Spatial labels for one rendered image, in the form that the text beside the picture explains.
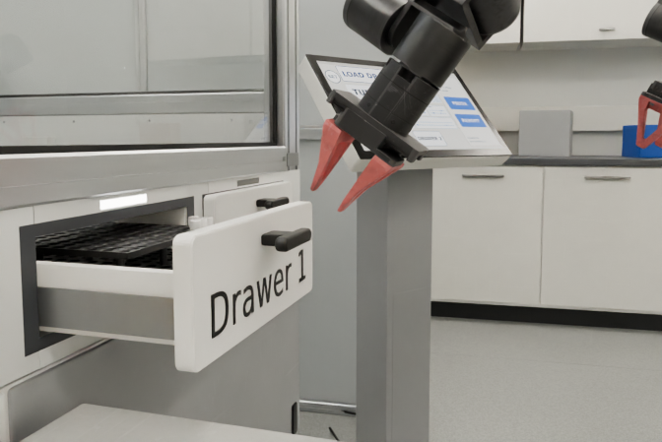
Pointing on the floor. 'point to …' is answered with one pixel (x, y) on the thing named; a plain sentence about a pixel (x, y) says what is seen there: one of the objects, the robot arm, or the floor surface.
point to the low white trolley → (149, 428)
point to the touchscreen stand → (394, 308)
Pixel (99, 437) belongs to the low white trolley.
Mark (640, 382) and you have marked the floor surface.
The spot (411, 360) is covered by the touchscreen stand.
